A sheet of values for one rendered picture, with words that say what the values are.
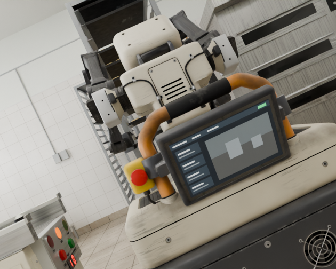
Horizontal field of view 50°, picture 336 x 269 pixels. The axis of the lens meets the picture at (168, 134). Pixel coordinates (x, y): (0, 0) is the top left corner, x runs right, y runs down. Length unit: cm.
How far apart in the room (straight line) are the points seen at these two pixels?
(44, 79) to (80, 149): 113
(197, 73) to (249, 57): 317
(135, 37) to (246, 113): 61
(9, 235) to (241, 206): 55
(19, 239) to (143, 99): 52
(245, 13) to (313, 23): 79
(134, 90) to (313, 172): 57
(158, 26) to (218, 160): 63
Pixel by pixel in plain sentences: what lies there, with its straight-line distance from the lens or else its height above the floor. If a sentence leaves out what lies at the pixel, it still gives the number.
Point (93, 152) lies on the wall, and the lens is 529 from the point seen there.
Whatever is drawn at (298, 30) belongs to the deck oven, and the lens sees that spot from 450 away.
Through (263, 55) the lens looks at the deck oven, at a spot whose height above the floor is 118.
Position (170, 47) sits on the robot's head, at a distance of 118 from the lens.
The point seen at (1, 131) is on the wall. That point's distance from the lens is 569.
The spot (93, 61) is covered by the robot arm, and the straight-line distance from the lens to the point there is 160.
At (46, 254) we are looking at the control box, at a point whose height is 79.
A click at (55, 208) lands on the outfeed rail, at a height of 87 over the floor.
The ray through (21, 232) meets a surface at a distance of 97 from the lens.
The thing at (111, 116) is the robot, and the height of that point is 106.
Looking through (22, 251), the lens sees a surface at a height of 83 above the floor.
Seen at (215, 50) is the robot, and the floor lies 111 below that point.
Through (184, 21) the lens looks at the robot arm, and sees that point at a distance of 163.
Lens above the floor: 97
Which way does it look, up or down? 2 degrees down
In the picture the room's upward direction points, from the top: 25 degrees counter-clockwise
